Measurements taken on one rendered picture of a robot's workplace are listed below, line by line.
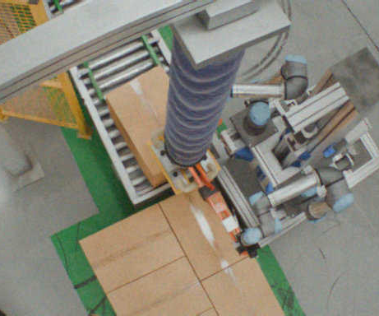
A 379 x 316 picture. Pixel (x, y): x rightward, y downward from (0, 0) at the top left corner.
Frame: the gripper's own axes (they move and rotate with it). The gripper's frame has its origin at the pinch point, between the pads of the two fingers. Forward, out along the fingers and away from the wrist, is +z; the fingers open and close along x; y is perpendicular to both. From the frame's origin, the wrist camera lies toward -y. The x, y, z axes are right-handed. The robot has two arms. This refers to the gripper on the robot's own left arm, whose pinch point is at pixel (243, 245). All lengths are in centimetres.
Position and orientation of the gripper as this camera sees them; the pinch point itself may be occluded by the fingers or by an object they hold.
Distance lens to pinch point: 294.6
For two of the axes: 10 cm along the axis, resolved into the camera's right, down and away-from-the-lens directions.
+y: -5.0, -8.5, 2.0
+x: -8.7, 4.7, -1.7
